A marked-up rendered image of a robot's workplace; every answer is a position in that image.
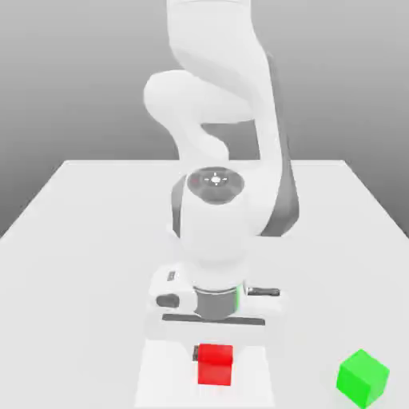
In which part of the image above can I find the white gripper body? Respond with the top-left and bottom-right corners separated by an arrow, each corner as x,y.
144,298 -> 286,343

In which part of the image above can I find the small red cube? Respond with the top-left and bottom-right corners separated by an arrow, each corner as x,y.
197,343 -> 234,387

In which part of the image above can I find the small green cube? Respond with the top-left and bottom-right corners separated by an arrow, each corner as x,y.
336,348 -> 391,409

